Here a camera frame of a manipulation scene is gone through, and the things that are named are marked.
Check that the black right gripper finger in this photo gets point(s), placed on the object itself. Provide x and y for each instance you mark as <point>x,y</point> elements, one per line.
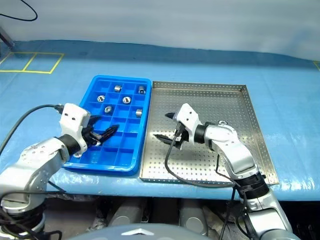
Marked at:
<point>170,115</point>
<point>163,139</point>

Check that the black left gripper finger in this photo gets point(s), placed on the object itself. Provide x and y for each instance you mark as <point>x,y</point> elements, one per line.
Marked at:
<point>110,130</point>
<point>93,118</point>

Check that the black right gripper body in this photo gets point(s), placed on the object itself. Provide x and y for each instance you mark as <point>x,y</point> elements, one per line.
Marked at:
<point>180,138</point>

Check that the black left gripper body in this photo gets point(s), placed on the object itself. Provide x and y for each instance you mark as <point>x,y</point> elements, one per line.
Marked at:
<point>88,137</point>

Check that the metal nut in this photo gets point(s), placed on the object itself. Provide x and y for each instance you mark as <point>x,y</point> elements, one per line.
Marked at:
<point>108,109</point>

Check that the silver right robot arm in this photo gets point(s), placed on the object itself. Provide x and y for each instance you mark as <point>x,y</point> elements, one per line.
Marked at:
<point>237,152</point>

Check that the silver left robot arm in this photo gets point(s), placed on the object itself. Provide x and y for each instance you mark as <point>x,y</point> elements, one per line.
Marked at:
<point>32,162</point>

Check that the blue compartment tray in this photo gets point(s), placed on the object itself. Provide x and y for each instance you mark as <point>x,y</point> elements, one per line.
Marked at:
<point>130,140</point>

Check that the metal bearing in tray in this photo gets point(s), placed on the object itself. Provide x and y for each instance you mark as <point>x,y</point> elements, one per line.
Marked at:
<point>100,98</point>
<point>126,99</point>

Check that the perforated metal tray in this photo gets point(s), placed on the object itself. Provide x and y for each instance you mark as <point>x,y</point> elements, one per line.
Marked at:
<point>220,100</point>

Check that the blue plastic table cover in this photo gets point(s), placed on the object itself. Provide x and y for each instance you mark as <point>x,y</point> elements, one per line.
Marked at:
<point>225,67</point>

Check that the grey rounded robot leg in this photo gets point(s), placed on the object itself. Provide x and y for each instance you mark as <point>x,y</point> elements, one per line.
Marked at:
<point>192,216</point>
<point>125,212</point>

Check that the grey robot torso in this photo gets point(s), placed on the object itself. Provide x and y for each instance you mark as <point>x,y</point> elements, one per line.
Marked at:
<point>135,233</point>

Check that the grey metal stand bar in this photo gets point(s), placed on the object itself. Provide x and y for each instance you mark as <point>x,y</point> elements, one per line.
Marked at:
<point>6,37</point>

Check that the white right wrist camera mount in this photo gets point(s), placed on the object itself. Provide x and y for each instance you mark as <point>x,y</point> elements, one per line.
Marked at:
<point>188,118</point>

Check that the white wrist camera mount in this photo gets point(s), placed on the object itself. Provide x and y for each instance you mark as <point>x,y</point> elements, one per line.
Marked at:
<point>72,118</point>
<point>188,118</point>

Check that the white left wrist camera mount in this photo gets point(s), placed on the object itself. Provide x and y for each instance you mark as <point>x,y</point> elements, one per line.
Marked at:
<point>72,118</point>

